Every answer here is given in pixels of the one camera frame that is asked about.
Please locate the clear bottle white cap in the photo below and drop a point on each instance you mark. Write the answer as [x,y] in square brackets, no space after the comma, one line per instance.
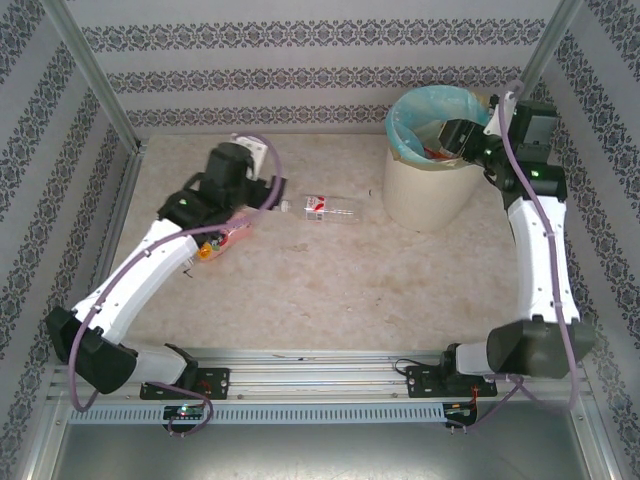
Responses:
[335,212]

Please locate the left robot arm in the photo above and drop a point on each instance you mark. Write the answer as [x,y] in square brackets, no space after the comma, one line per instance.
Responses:
[140,280]

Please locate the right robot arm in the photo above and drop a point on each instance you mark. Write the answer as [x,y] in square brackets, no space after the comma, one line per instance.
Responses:
[535,270]

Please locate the light blue bin liner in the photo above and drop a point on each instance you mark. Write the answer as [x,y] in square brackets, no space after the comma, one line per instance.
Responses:
[405,115]

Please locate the small controller board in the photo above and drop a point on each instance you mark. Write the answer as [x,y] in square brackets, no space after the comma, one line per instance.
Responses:
[457,410]
[185,411]

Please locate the grey metal sheet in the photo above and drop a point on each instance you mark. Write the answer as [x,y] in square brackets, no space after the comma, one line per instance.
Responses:
[320,450]

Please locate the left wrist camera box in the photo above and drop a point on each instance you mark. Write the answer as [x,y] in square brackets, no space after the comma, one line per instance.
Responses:
[260,155]

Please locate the aluminium frame post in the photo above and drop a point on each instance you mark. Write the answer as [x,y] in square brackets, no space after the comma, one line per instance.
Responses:
[545,50]
[95,75]

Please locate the aluminium side rail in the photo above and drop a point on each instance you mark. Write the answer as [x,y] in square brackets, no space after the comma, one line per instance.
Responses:
[122,200]

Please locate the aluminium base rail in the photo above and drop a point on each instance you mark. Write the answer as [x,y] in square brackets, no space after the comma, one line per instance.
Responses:
[320,372]

